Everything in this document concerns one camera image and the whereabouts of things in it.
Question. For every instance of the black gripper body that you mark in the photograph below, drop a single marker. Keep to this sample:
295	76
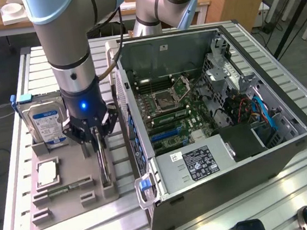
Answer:
84	105

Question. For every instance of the graphics card with metal bracket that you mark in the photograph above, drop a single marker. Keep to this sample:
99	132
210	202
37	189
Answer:
103	164

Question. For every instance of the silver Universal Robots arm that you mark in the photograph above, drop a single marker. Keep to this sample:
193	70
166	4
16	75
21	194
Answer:
65	33

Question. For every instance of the hard disk with blue label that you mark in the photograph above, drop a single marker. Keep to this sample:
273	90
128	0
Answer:
45	126

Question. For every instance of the grey parts rack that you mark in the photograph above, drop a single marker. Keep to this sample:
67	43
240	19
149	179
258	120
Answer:
68	168

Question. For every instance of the silver CPU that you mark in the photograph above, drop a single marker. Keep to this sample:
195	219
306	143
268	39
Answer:
47	172

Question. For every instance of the long PCIe expansion slot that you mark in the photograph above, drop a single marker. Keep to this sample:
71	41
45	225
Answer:
164	135

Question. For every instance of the CPU socket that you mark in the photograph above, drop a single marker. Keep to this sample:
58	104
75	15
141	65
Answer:
165	101

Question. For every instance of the green RAM stick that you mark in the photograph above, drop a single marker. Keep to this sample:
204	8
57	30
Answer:
63	189
170	116

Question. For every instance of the green motherboard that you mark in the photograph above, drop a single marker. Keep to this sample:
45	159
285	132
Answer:
192	122

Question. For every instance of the grey power supply unit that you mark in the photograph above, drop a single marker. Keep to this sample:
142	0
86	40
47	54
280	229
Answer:
176	173

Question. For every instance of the white papers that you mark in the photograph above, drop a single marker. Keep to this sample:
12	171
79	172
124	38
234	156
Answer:
128	6

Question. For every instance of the perforated silver disk bay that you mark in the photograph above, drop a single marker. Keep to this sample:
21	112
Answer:
218	80

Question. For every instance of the white round dish on base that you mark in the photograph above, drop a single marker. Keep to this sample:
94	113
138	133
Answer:
12	13

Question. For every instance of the open black PC case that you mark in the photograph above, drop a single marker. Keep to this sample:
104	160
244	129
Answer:
233	194

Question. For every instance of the black flat device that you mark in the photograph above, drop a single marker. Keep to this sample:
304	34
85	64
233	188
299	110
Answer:
250	228

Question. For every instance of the black pole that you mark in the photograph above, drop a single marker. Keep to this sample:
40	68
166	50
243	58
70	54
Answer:
296	14

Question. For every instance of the blue disk carrier bracket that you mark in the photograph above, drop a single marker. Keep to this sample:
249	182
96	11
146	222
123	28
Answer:
25	98

